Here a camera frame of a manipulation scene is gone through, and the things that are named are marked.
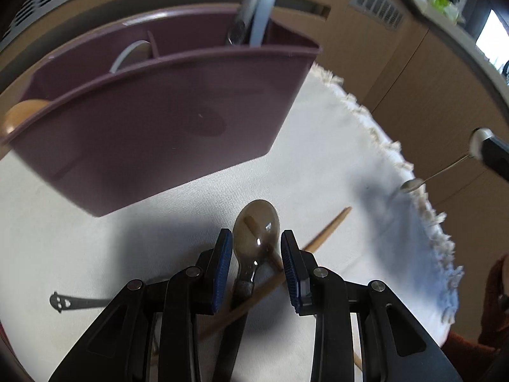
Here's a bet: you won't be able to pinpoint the green items on counter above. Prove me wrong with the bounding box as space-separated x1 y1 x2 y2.
428 0 460 22

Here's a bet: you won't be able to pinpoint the maroon plastic utensil caddy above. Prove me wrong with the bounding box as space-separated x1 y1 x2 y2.
1 6 321 216

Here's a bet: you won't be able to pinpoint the orange wooden spoon in caddy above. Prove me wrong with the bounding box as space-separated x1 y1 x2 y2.
1 99 49 136

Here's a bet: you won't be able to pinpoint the white-knob metal spoon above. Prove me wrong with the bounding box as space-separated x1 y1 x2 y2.
399 128 495 195

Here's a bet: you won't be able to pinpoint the white fringed table cloth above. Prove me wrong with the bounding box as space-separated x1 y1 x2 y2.
1 69 463 381

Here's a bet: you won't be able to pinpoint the white round utensil in caddy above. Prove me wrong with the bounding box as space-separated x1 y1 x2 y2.
109 40 152 73

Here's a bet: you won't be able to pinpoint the smoky translucent plastic spoon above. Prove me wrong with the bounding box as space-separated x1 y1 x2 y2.
230 199 280 309

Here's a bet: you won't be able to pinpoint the light blue handled utensil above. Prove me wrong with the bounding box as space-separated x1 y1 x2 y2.
249 0 276 47

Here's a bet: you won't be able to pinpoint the wooden chopstick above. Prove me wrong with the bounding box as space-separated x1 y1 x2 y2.
353 352 363 371
196 206 353 343

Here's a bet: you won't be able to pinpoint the small grey ventilation grille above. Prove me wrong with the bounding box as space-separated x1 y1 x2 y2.
349 0 405 30

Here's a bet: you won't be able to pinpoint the black smiley-handle utensil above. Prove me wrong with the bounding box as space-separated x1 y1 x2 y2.
49 292 111 313

